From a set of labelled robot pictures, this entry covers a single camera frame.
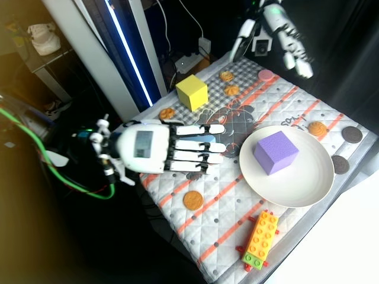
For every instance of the blue lit panel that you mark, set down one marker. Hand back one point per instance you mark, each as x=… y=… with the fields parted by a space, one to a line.
x=130 y=50

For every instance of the purple cube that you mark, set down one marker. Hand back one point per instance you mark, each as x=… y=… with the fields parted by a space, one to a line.
x=275 y=151

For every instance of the white power strip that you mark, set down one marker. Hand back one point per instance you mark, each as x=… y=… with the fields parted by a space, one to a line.
x=188 y=62

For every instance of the yellow foam block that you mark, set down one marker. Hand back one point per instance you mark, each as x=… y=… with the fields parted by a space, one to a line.
x=192 y=91

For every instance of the chocolate sandwich cookie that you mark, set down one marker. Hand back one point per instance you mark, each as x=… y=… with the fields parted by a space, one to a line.
x=352 y=134
x=342 y=165

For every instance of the white power adapter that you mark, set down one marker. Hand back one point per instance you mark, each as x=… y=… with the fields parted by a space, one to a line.
x=204 y=45

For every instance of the golden rosette cookie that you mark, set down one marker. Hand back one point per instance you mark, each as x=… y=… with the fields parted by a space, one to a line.
x=231 y=90

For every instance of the white pillar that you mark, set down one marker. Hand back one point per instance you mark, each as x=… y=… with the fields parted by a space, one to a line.
x=89 y=59

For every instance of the metal shelf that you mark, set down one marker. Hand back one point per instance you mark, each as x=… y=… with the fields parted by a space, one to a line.
x=50 y=71

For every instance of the orange swirl cookie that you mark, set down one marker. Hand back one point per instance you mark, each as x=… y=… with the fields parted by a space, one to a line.
x=317 y=128

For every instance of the white bundle on shelf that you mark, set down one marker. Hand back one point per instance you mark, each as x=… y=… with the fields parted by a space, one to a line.
x=44 y=40

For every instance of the white round plate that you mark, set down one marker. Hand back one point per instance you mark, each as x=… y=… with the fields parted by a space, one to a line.
x=308 y=183

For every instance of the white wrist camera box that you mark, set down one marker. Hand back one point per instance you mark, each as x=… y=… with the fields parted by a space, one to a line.
x=262 y=47

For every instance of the pink sandwich cookie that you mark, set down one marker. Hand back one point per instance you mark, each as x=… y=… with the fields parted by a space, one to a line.
x=265 y=74

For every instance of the pretzel shaped cookie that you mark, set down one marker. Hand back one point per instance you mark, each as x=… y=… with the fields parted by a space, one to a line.
x=167 y=113

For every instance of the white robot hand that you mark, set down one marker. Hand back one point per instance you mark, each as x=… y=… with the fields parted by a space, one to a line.
x=127 y=148
x=275 y=17

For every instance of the round brown biscuit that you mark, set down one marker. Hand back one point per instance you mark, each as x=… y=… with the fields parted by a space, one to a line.
x=193 y=200

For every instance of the grey quilt with bear print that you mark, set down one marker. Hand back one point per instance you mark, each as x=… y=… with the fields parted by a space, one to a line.
x=225 y=207

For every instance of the toy brick wagon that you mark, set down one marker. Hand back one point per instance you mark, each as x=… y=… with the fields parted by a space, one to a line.
x=262 y=236

